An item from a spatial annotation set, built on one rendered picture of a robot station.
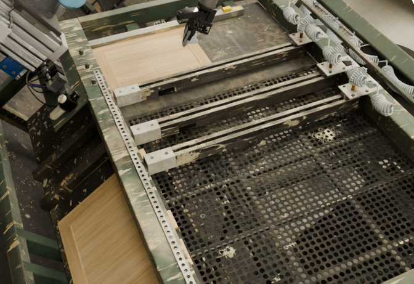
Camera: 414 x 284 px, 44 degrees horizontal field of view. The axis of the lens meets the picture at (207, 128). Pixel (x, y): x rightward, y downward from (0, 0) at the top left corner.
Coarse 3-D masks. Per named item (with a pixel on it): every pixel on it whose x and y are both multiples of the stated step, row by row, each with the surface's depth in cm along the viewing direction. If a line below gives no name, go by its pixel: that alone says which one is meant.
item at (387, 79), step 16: (304, 0) 274; (288, 16) 274; (320, 16) 262; (304, 32) 267; (320, 32) 262; (336, 32) 252; (352, 48) 243; (336, 64) 248; (352, 64) 242; (368, 64) 235; (352, 80) 238; (384, 80) 228; (384, 112) 221
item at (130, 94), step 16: (272, 48) 274; (288, 48) 274; (304, 48) 278; (208, 64) 265; (224, 64) 266; (240, 64) 266; (256, 64) 271; (272, 64) 276; (160, 80) 256; (176, 80) 255; (192, 80) 260; (208, 80) 264; (128, 96) 249; (144, 96) 254
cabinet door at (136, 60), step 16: (160, 32) 295; (176, 32) 295; (96, 48) 284; (112, 48) 284; (128, 48) 285; (144, 48) 285; (160, 48) 284; (176, 48) 284; (192, 48) 284; (112, 64) 274; (128, 64) 274; (144, 64) 274; (160, 64) 274; (176, 64) 274; (192, 64) 274; (112, 80) 264; (128, 80) 264; (144, 80) 264
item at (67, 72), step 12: (48, 60) 266; (60, 60) 279; (72, 60) 272; (48, 72) 258; (60, 72) 259; (72, 72) 267; (36, 84) 265; (48, 84) 256; (60, 84) 256; (72, 84) 263; (48, 96) 270; (60, 96) 248; (72, 96) 248; (84, 96) 252; (48, 108) 265; (60, 108) 249; (72, 108) 251; (60, 120) 255
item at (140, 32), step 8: (232, 8) 310; (216, 16) 304; (224, 16) 307; (232, 16) 309; (160, 24) 297; (168, 24) 297; (176, 24) 297; (184, 24) 299; (128, 32) 292; (136, 32) 292; (144, 32) 292; (152, 32) 293; (96, 40) 286; (104, 40) 286; (112, 40) 286; (120, 40) 288
